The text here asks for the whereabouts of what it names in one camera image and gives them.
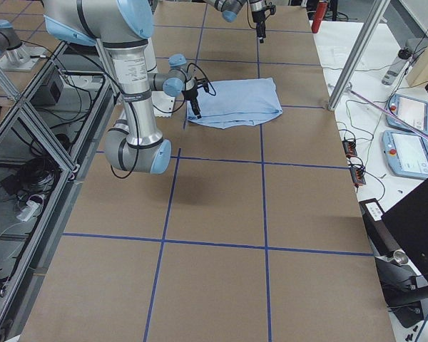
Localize red cylinder tube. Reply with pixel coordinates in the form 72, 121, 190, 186
311, 0, 328, 34

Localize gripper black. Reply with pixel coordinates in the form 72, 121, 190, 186
182, 84, 202, 119
252, 10, 266, 43

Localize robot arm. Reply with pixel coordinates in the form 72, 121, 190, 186
43, 1, 200, 174
205, 0, 276, 43

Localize black power box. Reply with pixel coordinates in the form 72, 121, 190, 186
31, 69, 63, 106

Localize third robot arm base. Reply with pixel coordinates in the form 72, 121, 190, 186
0, 19, 46, 72

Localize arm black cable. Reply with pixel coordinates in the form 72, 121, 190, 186
92, 46, 217, 179

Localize reacher grabber stick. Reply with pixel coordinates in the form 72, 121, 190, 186
345, 82, 428, 141

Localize teach pendant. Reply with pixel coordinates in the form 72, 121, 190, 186
388, 94, 428, 134
382, 130, 428, 180

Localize teach pendant far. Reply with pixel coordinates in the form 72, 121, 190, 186
388, 94, 428, 134

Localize aluminium frame post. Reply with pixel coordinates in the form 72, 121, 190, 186
327, 0, 390, 111

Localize orange connector board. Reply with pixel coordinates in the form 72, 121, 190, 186
342, 138, 366, 189

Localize teach pendant near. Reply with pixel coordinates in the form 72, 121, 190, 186
382, 130, 428, 180

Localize light blue t-shirt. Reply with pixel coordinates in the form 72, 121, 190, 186
186, 78, 282, 129

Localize black monitor on stand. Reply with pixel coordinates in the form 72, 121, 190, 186
360, 178, 428, 328

